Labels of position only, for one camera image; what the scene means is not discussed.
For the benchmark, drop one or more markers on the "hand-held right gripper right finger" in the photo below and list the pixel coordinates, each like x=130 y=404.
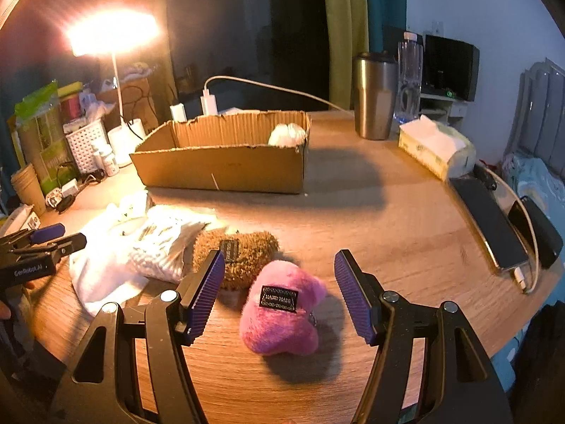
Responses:
x=353 y=291

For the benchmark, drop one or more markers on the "teal curtain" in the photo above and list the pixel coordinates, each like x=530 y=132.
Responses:
x=384 y=4

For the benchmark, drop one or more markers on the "brown plush toy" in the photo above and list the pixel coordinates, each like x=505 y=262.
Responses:
x=251 y=251

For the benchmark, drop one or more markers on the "pink plush toy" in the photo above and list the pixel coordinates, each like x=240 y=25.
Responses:
x=282 y=318

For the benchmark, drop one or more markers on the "white knit cloth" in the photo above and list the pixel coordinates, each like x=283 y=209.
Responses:
x=163 y=243

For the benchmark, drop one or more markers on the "black television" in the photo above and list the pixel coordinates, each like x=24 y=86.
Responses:
x=450 y=68

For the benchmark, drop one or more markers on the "cardboard box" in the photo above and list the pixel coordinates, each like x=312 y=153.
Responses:
x=220 y=168

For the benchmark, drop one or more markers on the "white television stand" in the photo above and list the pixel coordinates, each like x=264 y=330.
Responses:
x=441 y=106

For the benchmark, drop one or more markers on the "smartphone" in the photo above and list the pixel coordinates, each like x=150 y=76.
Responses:
x=490 y=225

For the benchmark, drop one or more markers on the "yellow curtain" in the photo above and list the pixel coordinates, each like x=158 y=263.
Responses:
x=344 y=31

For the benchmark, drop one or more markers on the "white plastic basket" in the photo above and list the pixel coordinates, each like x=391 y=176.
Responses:
x=86 y=145

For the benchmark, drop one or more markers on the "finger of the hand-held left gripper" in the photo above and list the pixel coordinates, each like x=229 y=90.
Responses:
x=48 y=232
x=66 y=243

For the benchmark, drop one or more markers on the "black power bank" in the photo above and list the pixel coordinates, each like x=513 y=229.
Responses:
x=538 y=234

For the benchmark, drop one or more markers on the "steel tumbler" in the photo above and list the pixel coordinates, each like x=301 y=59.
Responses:
x=374 y=97

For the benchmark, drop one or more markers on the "stacked paper cups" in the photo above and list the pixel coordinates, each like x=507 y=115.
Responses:
x=44 y=141

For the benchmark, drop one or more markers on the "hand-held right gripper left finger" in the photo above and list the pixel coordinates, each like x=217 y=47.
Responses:
x=207 y=291

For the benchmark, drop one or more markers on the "white power adapter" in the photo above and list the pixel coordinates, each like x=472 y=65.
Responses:
x=178 y=112

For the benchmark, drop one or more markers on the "white desk lamp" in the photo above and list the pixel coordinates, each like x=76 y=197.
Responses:
x=114 y=31

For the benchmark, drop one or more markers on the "stack of paper cups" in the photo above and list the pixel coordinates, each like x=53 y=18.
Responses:
x=28 y=190

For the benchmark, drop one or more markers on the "tissue pack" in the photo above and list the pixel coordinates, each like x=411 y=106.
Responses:
x=435 y=150

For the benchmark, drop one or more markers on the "white plush ball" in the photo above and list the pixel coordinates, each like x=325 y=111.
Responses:
x=287 y=134

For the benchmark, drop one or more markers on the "white pill bottle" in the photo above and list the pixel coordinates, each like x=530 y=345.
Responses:
x=109 y=163

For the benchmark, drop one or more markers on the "blue bedding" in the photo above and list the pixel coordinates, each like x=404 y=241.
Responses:
x=534 y=181

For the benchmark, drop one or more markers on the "white charger plug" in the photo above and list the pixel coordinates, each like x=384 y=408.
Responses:
x=209 y=104

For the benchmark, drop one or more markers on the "brown storage carton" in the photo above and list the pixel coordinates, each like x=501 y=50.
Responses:
x=141 y=101

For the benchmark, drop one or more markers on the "clear water bottle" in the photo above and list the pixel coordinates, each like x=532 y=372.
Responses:
x=410 y=79

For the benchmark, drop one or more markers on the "grey padded headboard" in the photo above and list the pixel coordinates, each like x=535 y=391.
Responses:
x=540 y=106

